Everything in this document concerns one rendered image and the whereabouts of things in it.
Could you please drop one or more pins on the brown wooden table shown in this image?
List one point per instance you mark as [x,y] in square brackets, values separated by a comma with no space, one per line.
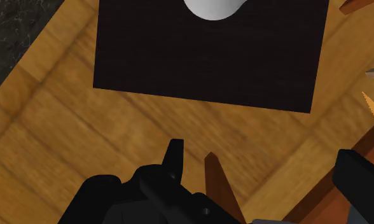
[326,204]

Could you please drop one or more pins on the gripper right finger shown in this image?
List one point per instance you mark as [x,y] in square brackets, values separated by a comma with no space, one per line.
[362,183]

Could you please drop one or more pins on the black robot stand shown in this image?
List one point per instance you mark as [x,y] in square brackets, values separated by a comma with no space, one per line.
[205,62]

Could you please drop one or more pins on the orange serrated blade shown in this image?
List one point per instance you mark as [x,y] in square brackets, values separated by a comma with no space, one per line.
[373,107]

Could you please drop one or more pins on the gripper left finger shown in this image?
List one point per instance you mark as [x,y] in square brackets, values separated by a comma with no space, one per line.
[174,155]

